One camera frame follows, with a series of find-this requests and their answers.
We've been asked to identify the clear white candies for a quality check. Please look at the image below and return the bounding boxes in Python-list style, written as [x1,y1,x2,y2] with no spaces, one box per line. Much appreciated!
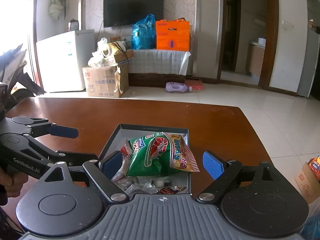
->
[111,146,173,195]

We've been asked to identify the green shrimp cracker bag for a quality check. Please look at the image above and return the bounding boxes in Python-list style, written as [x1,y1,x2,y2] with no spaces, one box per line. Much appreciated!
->
[122,132,200,177]

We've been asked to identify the gold foil candy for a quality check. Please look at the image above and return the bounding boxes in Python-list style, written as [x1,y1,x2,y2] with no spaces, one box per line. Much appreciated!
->
[158,186,187,195]

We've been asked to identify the cardboard box with snacks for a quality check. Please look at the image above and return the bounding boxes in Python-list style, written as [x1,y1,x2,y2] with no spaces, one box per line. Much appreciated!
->
[295,154,319,204]

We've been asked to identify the person's left hand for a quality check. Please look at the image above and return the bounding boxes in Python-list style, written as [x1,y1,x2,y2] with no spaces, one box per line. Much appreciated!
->
[1,168,29,198]

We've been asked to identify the dark box with white interior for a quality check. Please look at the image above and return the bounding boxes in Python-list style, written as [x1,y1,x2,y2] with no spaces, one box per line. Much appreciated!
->
[99,124,199,194]

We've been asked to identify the black white folded stroller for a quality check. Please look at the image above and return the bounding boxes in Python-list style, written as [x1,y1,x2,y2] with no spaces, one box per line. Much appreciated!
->
[1,44,46,112]

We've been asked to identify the white mini fridge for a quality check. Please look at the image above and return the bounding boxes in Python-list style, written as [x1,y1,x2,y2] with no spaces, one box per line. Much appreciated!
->
[36,30,95,93]

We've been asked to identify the brown cardboard box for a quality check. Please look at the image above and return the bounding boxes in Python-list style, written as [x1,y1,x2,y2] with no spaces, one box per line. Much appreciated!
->
[82,63,129,98]

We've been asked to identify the red flat object on floor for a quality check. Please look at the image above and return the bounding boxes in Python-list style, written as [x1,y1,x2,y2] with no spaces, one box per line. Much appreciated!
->
[184,77,204,90]

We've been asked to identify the white plastic bags pile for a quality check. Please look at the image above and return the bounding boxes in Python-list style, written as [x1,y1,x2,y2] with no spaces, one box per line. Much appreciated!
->
[88,37,112,68]

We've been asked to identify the purple detergent bottle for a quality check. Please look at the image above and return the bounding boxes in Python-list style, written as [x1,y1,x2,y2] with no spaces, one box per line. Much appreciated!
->
[165,82,193,93]

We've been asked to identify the kettle on fridge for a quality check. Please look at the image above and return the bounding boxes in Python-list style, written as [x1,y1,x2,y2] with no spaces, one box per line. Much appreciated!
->
[68,19,79,31]

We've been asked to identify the small cardboard box with tape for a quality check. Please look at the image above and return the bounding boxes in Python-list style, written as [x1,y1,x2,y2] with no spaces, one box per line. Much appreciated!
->
[113,49,134,63]

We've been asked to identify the white cloth covered cabinet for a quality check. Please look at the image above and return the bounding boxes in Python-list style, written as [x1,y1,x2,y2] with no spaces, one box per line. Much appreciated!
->
[129,49,192,87]

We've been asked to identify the blue plastic bag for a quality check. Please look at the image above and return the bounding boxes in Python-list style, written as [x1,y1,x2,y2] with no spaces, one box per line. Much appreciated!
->
[131,14,156,50]

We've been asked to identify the orange paper bag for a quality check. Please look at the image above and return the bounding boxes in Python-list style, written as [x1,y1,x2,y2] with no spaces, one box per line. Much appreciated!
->
[156,18,191,51]

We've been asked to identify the black wall television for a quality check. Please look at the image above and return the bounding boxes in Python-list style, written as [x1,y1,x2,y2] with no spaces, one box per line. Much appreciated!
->
[103,0,164,28]

